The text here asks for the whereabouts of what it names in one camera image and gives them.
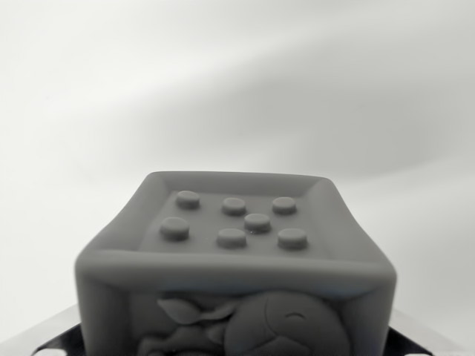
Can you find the gripper right finger with black rubber pad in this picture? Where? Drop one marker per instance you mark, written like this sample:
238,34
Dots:
404,343

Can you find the gripper left finger with black rubber pad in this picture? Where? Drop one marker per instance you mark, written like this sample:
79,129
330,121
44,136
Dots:
68,341

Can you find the grey embossed rubber cube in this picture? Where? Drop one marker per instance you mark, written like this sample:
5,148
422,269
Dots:
230,267

